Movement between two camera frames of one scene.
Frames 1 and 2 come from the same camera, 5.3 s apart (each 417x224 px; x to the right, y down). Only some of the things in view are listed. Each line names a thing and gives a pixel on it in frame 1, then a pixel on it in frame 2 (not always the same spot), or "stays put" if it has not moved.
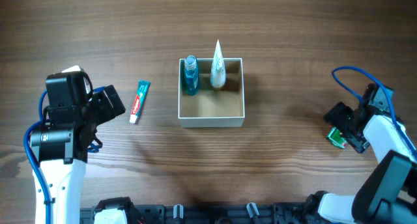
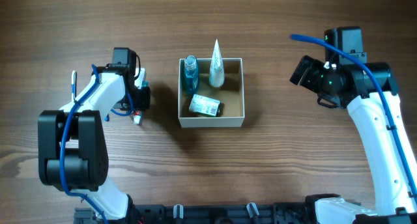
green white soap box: [336, 137] to [201, 104]
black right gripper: [339, 120] to [314, 66]
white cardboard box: [212, 107] stays put
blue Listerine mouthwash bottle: [191, 81] stays put
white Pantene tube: [218, 71] stays put
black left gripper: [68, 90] to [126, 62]
